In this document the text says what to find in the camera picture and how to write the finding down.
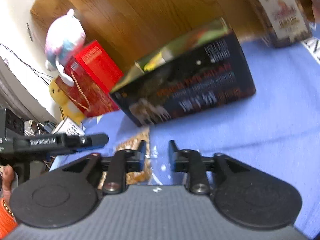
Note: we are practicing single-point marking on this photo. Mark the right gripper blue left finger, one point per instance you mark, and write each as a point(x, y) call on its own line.
point(117, 166)

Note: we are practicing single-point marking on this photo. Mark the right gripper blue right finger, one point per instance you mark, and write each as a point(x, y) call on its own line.
point(191, 163)

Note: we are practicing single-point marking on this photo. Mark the clear bag of nuts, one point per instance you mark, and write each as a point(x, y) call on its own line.
point(132, 143)

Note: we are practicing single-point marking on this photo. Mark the person's left hand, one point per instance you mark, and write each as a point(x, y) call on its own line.
point(8, 177)

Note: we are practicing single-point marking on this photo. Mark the white enamel mug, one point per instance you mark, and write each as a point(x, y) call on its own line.
point(69, 127)

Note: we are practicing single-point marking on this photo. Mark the yellow duck plush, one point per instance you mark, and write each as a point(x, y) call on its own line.
point(67, 108)

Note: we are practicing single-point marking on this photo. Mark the orange sleeve cuff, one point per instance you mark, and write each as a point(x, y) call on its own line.
point(7, 220)

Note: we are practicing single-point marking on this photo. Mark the red gift box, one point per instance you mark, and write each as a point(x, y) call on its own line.
point(94, 74)

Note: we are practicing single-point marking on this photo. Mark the black tin box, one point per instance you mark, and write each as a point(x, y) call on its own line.
point(202, 69)

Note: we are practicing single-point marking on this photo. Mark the blue printed tablecloth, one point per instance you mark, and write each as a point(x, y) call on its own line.
point(276, 130)

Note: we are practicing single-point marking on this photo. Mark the pink blue plush toy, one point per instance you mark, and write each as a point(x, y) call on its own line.
point(65, 37)

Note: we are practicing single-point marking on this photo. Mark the wood panel backdrop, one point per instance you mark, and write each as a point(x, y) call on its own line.
point(130, 29)

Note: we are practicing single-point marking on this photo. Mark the peanut jar with gold lid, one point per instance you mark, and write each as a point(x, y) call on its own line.
point(283, 20)

